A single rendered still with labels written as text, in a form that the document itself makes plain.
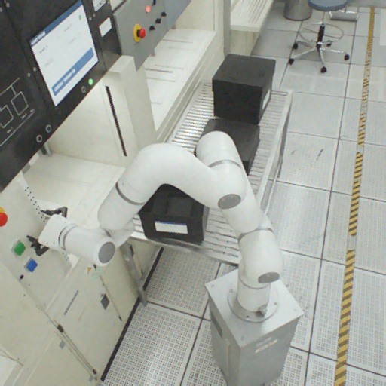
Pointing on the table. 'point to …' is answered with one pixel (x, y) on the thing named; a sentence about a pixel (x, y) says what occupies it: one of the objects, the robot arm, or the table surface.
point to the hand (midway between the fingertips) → (38, 225)
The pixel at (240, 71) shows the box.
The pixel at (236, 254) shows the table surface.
